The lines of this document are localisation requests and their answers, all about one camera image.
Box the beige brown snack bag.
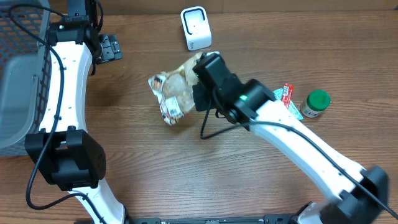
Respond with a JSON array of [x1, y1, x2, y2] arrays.
[[148, 51, 219, 126]]

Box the teal wet wipes pack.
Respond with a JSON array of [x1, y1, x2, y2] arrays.
[[273, 88, 303, 121]]

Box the red snack stick packet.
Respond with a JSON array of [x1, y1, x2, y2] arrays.
[[281, 83, 295, 108]]

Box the green lid Knorr jar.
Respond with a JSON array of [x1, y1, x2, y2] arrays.
[[300, 90, 331, 118]]

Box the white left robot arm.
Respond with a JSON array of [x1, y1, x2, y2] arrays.
[[25, 16, 130, 223]]

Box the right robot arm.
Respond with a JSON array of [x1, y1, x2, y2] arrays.
[[193, 78, 397, 223]]

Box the white barcode scanner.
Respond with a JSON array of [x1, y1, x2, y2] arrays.
[[180, 6, 212, 51]]

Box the grey mesh plastic basket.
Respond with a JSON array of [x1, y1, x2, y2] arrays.
[[1, 1, 51, 157]]

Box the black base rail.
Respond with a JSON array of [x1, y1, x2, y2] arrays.
[[125, 214, 297, 224]]

